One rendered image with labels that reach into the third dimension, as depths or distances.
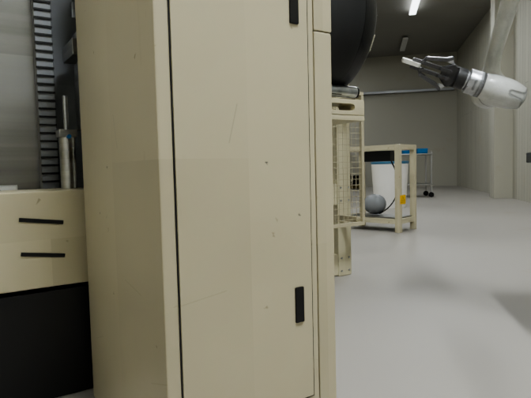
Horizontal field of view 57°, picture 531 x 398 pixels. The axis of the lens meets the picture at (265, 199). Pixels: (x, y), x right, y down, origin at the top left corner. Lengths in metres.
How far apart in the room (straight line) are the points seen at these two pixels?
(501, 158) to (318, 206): 8.22
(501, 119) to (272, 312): 8.39
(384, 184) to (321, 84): 6.10
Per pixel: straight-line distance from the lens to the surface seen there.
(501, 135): 9.20
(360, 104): 1.93
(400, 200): 4.55
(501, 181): 9.20
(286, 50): 1.02
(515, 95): 1.94
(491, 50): 2.09
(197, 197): 0.89
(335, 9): 1.77
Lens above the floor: 0.62
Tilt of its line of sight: 4 degrees down
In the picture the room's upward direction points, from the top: 1 degrees counter-clockwise
